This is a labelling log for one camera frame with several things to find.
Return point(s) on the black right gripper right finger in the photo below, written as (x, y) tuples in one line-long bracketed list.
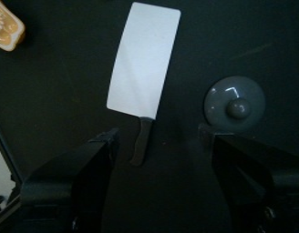
[(252, 176)]

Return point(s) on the tan toy squash half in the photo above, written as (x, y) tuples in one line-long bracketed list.
[(5, 27)]

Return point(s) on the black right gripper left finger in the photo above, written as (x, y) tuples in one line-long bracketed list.
[(75, 179)]

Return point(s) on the grey round pot lid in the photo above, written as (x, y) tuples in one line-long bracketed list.
[(232, 101)]

